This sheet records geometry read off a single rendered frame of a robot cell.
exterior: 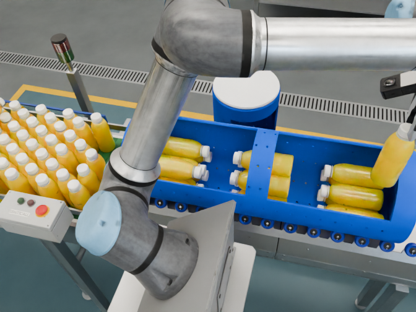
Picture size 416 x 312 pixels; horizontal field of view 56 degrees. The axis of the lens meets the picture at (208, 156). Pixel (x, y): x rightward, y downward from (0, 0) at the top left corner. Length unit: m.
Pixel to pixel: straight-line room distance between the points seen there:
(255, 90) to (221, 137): 0.33
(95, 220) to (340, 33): 0.53
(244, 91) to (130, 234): 0.98
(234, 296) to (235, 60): 0.64
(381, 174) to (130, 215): 0.64
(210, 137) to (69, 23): 3.12
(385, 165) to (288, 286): 1.34
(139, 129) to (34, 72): 3.07
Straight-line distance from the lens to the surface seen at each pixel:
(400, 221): 1.20
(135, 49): 3.75
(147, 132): 0.78
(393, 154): 1.03
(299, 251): 1.40
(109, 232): 0.77
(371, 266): 1.44
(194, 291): 0.81
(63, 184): 1.41
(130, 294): 1.05
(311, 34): 0.58
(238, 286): 1.03
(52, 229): 1.29
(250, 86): 1.64
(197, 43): 0.56
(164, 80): 0.72
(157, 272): 0.83
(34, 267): 2.56
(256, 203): 1.17
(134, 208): 0.81
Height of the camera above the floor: 2.11
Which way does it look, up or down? 51 degrees down
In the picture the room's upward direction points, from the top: 5 degrees counter-clockwise
